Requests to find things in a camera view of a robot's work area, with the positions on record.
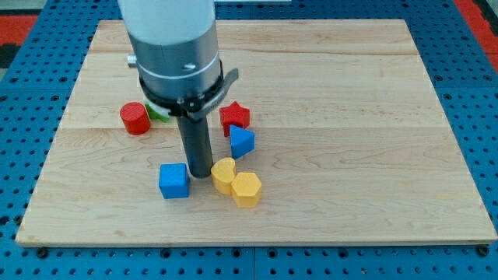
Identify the blue cube block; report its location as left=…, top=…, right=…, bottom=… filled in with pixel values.
left=158, top=163, right=190, bottom=199

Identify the blue triangle block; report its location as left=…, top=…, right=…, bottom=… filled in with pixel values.
left=230, top=124, right=255, bottom=159

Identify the red cylinder block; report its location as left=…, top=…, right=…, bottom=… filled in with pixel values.
left=119, top=102, right=151, bottom=135

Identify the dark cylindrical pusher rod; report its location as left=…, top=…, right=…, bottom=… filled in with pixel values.
left=177, top=117, right=213, bottom=178

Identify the yellow heart block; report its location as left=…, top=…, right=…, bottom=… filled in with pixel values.
left=211, top=157, right=237, bottom=195

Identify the red star block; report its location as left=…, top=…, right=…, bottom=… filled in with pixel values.
left=219, top=101, right=251, bottom=137

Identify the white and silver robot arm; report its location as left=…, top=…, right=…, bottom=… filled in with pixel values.
left=118, top=0, right=222, bottom=100

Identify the light wooden board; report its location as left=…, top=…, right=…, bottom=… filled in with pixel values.
left=16, top=19, right=497, bottom=247

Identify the yellow hexagon block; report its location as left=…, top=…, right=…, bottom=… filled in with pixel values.
left=231, top=172, right=262, bottom=208

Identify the black clamp ring with lever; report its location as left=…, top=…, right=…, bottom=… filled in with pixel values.
left=139, top=60, right=240, bottom=123

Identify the green block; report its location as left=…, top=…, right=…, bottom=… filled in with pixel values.
left=144, top=103, right=170, bottom=123

